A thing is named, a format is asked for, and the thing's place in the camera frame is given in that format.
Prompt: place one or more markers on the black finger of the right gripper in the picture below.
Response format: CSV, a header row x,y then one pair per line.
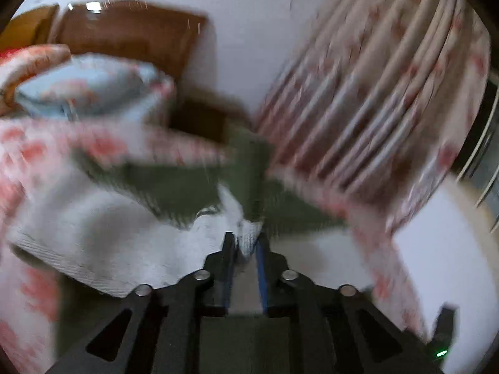
x,y
443,333

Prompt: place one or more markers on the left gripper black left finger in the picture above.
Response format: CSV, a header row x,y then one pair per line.
x,y
158,330

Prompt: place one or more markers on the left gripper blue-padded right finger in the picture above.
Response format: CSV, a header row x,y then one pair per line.
x,y
334,330

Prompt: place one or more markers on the green knit sweater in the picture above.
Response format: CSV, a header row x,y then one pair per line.
x,y
163,221

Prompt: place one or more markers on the floral pink bed sheet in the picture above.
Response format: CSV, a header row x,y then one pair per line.
x,y
58,155

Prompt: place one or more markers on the wooden nightstand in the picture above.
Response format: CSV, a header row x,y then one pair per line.
x,y
207,114

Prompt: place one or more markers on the floral pink curtain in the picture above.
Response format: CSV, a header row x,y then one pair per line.
x,y
378,100

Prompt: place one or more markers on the light blue floral quilt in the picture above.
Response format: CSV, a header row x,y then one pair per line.
x,y
93,85

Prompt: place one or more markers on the dark wooden headboard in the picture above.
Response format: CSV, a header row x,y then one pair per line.
x,y
133,29

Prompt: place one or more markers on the orange floral folded quilt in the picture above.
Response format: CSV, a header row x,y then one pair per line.
x,y
24,64

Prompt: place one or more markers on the light wooden headboard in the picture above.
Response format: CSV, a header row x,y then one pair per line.
x,y
30,28

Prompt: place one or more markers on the window frame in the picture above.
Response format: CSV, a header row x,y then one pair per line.
x,y
478,159

